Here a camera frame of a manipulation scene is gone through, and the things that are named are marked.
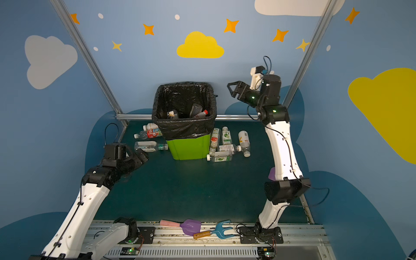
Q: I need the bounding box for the slim red cap bottle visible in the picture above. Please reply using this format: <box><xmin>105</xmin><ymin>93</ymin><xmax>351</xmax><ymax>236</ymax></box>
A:
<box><xmin>194</xmin><ymin>110</ymin><xmax>209</xmax><ymax>119</ymax></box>

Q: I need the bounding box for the clear bottle green neck band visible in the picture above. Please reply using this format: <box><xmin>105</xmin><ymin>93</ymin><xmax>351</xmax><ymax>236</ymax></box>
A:
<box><xmin>190</xmin><ymin>104</ymin><xmax>203</xmax><ymax>118</ymax></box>

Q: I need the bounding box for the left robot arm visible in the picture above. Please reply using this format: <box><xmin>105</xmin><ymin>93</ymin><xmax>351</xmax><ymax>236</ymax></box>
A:
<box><xmin>30</xmin><ymin>143</ymin><xmax>148</xmax><ymax>260</ymax></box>

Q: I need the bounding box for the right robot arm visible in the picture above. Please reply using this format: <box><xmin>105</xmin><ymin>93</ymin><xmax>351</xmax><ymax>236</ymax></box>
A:
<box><xmin>227</xmin><ymin>74</ymin><xmax>311</xmax><ymax>232</ymax></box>

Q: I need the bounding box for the green bin with black liner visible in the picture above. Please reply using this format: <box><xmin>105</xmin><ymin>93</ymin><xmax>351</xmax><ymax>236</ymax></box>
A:
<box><xmin>152</xmin><ymin>82</ymin><xmax>217</xmax><ymax>160</ymax></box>

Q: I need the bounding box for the clear flat white label bottle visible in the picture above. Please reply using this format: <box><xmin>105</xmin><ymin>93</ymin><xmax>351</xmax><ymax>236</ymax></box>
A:
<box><xmin>134</xmin><ymin>141</ymin><xmax>169</xmax><ymax>153</ymax></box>

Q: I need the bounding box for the red green label bottle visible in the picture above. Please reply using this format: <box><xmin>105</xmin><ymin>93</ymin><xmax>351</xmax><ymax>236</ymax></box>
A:
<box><xmin>134</xmin><ymin>128</ymin><xmax>162</xmax><ymax>140</ymax></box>

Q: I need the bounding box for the white orange milk tea bottle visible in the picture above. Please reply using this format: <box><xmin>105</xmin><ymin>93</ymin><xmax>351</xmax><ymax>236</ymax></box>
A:
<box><xmin>143</xmin><ymin>122</ymin><xmax>159</xmax><ymax>131</ymax></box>

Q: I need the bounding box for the white label bottle far right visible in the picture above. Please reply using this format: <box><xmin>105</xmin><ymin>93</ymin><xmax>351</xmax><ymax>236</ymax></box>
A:
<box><xmin>238</xmin><ymin>131</ymin><xmax>251</xmax><ymax>158</ymax></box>

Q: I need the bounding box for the rear aluminium crossbar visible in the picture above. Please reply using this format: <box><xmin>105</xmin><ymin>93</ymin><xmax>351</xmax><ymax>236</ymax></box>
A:
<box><xmin>115</xmin><ymin>113</ymin><xmax>261</xmax><ymax>122</ymax></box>

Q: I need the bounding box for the tall red white label bottle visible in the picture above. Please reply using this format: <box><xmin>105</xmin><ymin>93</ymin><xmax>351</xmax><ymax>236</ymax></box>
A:
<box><xmin>209</xmin><ymin>128</ymin><xmax>219</xmax><ymax>156</ymax></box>

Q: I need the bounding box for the purple text label bottle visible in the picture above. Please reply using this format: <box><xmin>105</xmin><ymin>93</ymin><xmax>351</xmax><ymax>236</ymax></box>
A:
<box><xmin>218</xmin><ymin>144</ymin><xmax>242</xmax><ymax>154</ymax></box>

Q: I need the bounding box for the clear square bottle white cap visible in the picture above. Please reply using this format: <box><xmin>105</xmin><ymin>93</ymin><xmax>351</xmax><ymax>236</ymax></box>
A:
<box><xmin>206</xmin><ymin>151</ymin><xmax>233</xmax><ymax>163</ymax></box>

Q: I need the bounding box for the left circuit board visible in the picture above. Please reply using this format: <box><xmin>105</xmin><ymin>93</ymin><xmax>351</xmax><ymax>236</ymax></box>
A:
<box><xmin>120</xmin><ymin>247</ymin><xmax>141</xmax><ymax>256</ymax></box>

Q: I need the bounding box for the circuit board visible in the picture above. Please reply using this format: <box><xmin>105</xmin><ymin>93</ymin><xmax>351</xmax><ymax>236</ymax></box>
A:
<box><xmin>257</xmin><ymin>247</ymin><xmax>275</xmax><ymax>260</ymax></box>
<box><xmin>120</xmin><ymin>247</ymin><xmax>141</xmax><ymax>256</ymax></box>

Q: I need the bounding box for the right circuit board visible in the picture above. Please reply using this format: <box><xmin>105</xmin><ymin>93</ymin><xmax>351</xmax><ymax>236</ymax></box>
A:
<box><xmin>257</xmin><ymin>247</ymin><xmax>275</xmax><ymax>260</ymax></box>

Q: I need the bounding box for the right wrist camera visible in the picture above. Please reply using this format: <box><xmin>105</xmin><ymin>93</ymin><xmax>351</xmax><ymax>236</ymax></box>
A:
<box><xmin>250</xmin><ymin>66</ymin><xmax>268</xmax><ymax>90</ymax></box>

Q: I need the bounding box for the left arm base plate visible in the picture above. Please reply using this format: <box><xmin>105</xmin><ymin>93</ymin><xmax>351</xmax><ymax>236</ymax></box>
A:
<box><xmin>128</xmin><ymin>227</ymin><xmax>156</xmax><ymax>245</ymax></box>

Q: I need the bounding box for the purple spatula pink handle right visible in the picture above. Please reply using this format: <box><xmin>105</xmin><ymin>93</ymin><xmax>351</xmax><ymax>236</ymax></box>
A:
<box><xmin>268</xmin><ymin>167</ymin><xmax>276</xmax><ymax>182</ymax></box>

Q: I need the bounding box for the purple shovel pink handle front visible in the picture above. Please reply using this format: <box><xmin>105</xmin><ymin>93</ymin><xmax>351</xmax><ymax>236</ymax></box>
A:
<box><xmin>160</xmin><ymin>219</ymin><xmax>202</xmax><ymax>236</ymax></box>

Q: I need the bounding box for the left aluminium frame post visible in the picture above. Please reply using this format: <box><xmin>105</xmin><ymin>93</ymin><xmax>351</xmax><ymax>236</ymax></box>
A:
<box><xmin>50</xmin><ymin>0</ymin><xmax>123</xmax><ymax>114</ymax></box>

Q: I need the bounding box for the aluminium frame post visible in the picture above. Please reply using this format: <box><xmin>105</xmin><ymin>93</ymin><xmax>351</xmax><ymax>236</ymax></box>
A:
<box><xmin>282</xmin><ymin>0</ymin><xmax>340</xmax><ymax>108</ymax></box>
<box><xmin>50</xmin><ymin>0</ymin><xmax>123</xmax><ymax>114</ymax></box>

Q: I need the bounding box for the right aluminium frame post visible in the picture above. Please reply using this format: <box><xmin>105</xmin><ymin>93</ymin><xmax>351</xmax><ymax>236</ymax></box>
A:
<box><xmin>282</xmin><ymin>0</ymin><xmax>340</xmax><ymax>108</ymax></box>

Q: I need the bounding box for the blue fork rake wooden handle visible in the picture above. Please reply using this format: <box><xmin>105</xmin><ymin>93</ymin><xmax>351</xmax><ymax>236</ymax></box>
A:
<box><xmin>193</xmin><ymin>220</ymin><xmax>234</xmax><ymax>239</ymax></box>

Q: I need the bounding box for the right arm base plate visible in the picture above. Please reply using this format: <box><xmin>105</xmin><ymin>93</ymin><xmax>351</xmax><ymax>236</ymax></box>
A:
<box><xmin>236</xmin><ymin>225</ymin><xmax>284</xmax><ymax>245</ymax></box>

